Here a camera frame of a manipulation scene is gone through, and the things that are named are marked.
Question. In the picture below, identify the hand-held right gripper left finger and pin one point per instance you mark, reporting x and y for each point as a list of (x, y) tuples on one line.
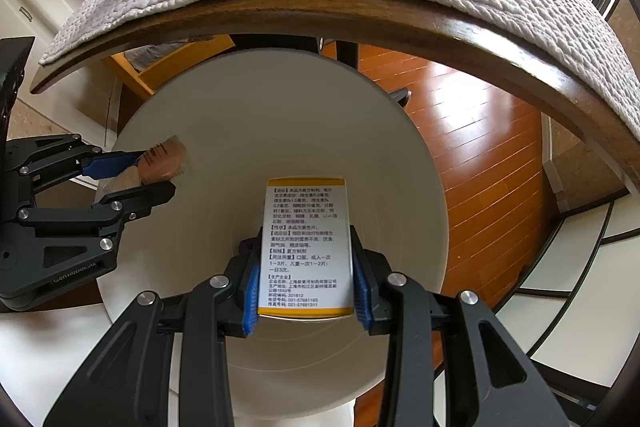
[(250, 302)]

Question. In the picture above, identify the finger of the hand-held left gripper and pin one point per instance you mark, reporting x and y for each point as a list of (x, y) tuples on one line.
[(142, 196), (112, 163)]

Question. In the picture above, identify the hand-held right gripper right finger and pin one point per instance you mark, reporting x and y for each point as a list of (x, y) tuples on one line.
[(362, 302)]

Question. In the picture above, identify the peach snack packet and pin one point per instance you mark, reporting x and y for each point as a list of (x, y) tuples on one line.
[(162, 159)]

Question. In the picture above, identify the white yellow-striped medicine box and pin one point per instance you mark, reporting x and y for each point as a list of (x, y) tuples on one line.
[(305, 247)]

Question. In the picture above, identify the white trash bin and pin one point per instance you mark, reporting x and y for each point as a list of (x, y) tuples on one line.
[(225, 132)]

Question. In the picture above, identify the black stand foot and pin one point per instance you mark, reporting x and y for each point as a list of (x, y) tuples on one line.
[(399, 98)]

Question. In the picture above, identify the round wooden table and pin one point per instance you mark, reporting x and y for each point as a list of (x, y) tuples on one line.
[(450, 27)]

